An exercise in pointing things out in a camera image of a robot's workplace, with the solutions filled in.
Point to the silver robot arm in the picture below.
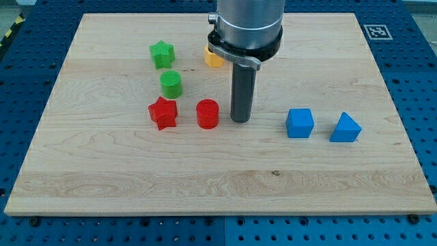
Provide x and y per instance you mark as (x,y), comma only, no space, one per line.
(246,32)

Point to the red cylinder block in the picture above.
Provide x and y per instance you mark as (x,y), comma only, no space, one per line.
(207,113)

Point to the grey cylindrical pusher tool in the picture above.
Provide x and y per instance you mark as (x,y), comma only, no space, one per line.
(242,89)

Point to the red star block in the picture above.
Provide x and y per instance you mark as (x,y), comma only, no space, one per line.
(163,112)

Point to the yellow block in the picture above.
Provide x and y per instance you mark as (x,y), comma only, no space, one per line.
(212,59)

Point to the green cylinder block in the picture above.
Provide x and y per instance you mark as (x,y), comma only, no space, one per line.
(171,84)

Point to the wooden board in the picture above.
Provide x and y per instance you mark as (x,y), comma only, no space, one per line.
(97,152)

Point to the blue cube block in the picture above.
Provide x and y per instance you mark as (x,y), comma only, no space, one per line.
(299,123)

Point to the green star block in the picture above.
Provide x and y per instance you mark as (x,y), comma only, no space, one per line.
(162,54)

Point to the blue triangle block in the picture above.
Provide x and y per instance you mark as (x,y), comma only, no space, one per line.
(346,130)

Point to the white fiducial marker tag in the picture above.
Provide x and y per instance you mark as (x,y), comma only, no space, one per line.
(377,32)

